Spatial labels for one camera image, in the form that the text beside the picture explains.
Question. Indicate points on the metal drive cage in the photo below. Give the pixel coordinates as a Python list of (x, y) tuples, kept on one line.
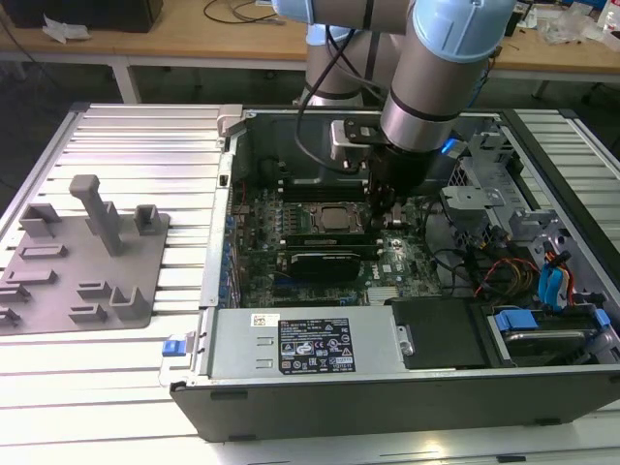
[(477, 194)]

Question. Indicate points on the grey case hinge bracket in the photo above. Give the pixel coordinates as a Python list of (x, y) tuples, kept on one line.
[(227, 118)]

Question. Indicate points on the large black box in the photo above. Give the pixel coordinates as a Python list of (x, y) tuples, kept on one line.
[(87, 14)]

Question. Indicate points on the black graphics card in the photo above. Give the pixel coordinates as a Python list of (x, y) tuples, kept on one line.
[(324, 269)]

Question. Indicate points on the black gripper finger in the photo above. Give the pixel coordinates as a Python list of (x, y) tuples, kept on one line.
[(394, 213), (377, 208)]

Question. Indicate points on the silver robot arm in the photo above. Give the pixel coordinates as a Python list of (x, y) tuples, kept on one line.
[(436, 82)]

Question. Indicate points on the clear plastic bags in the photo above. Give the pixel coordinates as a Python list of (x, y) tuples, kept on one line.
[(576, 29)]

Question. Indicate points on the crumpled white plastic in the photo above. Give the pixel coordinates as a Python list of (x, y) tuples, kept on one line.
[(65, 30)]

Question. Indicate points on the black RAM slot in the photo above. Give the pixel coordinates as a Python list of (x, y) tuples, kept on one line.
[(324, 184), (324, 195)]

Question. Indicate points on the black plastic shroud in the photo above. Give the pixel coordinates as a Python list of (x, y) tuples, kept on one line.
[(436, 334)]

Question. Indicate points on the black open PC case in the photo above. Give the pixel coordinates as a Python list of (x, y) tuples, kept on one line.
[(387, 412)]

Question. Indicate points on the hard disk in blue carrier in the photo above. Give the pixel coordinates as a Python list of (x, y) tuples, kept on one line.
[(518, 322)]

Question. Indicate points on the grey power supply unit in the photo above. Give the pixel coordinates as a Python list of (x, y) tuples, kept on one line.
[(232, 349)]

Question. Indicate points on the green motherboard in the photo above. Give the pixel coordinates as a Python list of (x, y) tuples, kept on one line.
[(412, 261)]

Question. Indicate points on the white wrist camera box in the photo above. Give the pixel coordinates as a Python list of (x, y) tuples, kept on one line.
[(346, 140)]

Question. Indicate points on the green RAM stick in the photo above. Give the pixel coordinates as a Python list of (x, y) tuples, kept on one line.
[(329, 239)]

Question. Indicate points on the grey parts rack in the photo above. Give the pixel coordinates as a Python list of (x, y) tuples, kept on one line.
[(72, 261)]

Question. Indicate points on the silver CPU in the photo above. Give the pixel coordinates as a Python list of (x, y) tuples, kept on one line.
[(335, 218)]

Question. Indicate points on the wooden desk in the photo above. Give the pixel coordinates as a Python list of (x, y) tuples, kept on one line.
[(145, 46)]

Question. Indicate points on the blue case latch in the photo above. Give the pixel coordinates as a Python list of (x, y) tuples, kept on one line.
[(173, 349)]

